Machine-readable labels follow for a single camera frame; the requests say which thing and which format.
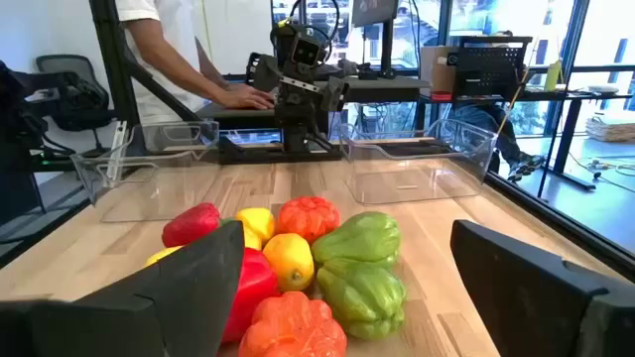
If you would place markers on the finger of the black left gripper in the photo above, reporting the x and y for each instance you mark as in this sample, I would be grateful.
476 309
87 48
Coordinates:
335 95
264 73

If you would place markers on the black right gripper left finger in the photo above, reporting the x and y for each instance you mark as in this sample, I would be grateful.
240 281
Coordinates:
149 312

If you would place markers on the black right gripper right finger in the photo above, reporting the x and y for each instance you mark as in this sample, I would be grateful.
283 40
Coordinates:
555 307

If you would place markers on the yellow lemon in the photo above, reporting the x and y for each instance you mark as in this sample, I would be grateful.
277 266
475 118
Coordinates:
258 223
290 260
161 255

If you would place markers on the red bell pepper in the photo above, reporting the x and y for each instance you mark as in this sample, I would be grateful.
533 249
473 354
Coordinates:
191 225
255 287

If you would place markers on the orange-red ribbed pumpkin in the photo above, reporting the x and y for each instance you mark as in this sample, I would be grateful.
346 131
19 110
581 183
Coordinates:
307 218
292 327

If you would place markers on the green bell pepper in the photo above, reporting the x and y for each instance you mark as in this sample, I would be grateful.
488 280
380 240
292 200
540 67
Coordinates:
359 238

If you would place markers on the green chayote squash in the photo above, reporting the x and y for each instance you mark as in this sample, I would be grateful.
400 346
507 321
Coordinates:
362 297

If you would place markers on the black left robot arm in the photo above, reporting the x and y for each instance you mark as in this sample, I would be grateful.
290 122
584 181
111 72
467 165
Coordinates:
297 131

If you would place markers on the person's hand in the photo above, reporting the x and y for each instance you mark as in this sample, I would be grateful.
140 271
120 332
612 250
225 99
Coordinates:
248 98

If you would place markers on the dark grey desk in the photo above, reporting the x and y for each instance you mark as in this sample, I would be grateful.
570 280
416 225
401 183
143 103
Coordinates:
387 89

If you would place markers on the black computer monitor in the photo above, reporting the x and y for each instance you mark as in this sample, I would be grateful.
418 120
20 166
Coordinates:
374 12

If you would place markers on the person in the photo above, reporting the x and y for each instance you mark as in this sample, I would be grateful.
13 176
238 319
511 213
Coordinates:
168 49
486 124

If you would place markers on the brown cardboard box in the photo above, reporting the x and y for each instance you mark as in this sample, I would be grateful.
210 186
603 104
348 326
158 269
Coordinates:
436 69

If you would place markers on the clear plastic bin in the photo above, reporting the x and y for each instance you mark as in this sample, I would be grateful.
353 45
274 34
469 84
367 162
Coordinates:
471 149
99 173

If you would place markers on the black perforated organizer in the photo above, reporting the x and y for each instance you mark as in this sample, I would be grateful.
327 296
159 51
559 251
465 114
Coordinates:
488 69

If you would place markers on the black office chair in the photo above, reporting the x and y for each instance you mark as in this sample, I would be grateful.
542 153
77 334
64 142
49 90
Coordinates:
84 104

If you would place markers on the stack of flat cardboard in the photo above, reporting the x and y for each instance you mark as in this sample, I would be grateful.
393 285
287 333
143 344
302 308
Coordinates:
612 129

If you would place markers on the black metal desk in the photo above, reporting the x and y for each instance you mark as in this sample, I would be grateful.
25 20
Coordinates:
546 95

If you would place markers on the dark bulky equipment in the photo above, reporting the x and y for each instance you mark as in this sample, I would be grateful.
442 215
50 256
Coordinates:
15 139

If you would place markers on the yellow-green bottle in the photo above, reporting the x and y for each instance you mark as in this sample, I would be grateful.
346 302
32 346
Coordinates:
554 77

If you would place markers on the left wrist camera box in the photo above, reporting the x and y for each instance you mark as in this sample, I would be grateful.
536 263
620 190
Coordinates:
307 52

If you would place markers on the white bracket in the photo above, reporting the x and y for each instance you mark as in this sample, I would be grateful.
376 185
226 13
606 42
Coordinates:
116 149

